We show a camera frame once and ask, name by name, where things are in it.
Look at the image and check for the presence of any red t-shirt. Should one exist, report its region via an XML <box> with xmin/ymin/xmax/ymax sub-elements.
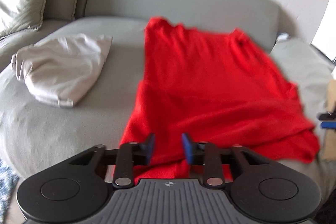
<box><xmin>121</xmin><ymin>18</ymin><xmax>320</xmax><ymax>180</ymax></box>

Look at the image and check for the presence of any grey sofa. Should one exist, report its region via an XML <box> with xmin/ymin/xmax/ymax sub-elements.
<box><xmin>1</xmin><ymin>0</ymin><xmax>282</xmax><ymax>179</ymax></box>

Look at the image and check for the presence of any grey storage bag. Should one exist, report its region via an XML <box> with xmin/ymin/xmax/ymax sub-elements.
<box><xmin>11</xmin><ymin>34</ymin><xmax>113</xmax><ymax>108</ymax></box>

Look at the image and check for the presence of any grey side cushion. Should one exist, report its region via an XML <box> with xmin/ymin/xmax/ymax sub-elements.
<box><xmin>270</xmin><ymin>39</ymin><xmax>336</xmax><ymax>122</ymax></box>

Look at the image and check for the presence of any blue white rug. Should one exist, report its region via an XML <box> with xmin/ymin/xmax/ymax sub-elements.
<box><xmin>0</xmin><ymin>160</ymin><xmax>19</xmax><ymax>223</ymax></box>

